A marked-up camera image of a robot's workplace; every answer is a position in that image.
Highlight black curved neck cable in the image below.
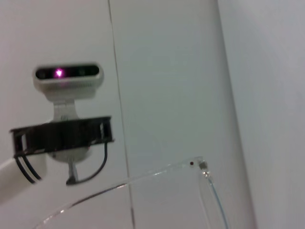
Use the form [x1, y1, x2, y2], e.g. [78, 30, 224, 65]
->
[14, 154, 35, 184]
[21, 155, 42, 181]
[66, 142, 108, 186]

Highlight silver head camera bracket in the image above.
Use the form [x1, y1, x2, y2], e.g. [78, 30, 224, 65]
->
[52, 99, 80, 124]

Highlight white round neck base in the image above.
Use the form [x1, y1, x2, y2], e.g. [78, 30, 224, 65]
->
[49, 146, 92, 164]

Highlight clear white glasses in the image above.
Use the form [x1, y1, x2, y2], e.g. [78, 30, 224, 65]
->
[33, 156, 233, 229]

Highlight white head camera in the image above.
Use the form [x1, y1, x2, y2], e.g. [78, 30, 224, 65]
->
[32, 62, 104, 100]

